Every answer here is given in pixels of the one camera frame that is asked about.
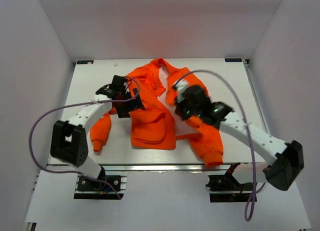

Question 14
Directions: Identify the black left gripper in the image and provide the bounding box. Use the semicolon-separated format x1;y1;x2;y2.
114;88;145;119

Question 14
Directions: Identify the orange jacket with pink lining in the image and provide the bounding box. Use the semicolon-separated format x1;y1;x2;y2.
89;57;225;167

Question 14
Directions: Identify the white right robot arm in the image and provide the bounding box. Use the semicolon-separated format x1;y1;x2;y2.
173;83;304;191

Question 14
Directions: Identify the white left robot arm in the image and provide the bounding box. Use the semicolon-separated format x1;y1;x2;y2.
50;75;144;191

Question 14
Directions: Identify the right blue table label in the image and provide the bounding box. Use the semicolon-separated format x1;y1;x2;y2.
224;58;243;63

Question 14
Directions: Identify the blue table label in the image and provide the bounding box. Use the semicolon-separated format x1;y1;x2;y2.
224;58;243;63
76;60;94;65

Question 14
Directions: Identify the left blue table label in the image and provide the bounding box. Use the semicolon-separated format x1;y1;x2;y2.
76;60;94;65

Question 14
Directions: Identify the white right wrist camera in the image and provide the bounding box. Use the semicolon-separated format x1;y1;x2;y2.
172;79;190;103

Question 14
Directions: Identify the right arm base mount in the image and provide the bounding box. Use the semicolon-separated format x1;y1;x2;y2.
205;163;253;203

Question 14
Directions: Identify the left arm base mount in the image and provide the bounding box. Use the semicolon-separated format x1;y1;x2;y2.
73;171;128;200

